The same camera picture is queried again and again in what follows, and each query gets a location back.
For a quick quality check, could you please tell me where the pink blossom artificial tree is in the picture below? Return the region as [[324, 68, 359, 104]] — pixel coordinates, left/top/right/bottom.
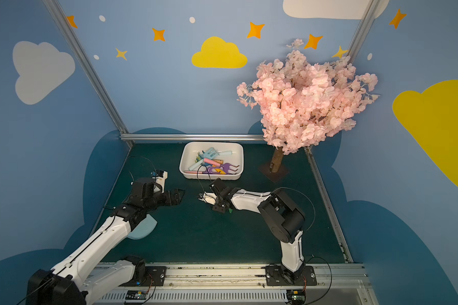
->
[[237, 39, 378, 155]]

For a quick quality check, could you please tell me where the purple fork pink handle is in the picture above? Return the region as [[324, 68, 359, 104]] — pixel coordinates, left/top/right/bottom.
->
[[204, 158, 240, 174], [183, 167, 218, 175]]

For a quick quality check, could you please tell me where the aluminium back frame bar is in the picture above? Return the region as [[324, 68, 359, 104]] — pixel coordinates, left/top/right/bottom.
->
[[120, 133, 264, 142]]

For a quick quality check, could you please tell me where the light blue round plate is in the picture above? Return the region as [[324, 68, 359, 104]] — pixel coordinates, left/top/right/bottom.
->
[[127, 214, 158, 240]]

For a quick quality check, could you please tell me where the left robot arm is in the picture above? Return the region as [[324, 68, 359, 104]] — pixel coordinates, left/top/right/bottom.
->
[[23, 172, 185, 304]]

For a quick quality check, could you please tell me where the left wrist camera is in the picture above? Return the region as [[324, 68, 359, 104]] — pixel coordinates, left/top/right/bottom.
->
[[153, 170, 168, 193]]

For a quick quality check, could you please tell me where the green rake wooden handle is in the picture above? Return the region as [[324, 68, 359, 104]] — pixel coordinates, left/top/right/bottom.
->
[[198, 192, 233, 214]]

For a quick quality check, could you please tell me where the white plastic storage box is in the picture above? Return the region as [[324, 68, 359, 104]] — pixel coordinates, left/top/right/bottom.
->
[[179, 142, 244, 180]]

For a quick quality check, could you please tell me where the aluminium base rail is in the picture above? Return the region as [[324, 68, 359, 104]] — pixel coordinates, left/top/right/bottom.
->
[[89, 261, 378, 304]]

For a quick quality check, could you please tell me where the light blue hand rake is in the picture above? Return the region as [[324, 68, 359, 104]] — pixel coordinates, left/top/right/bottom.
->
[[198, 147, 233, 160]]

